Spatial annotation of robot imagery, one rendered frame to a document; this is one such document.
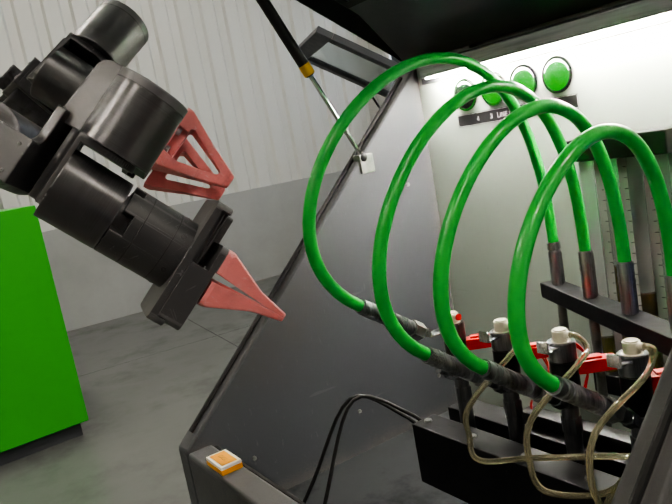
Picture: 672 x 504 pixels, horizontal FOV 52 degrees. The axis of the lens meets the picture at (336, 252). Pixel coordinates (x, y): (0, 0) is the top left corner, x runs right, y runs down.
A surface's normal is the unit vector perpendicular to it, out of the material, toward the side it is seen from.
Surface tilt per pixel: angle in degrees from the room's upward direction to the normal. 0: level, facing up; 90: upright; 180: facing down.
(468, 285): 90
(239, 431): 90
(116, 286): 90
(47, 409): 90
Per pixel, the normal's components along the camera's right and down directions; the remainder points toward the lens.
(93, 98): -0.05, -0.12
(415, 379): 0.55, 0.04
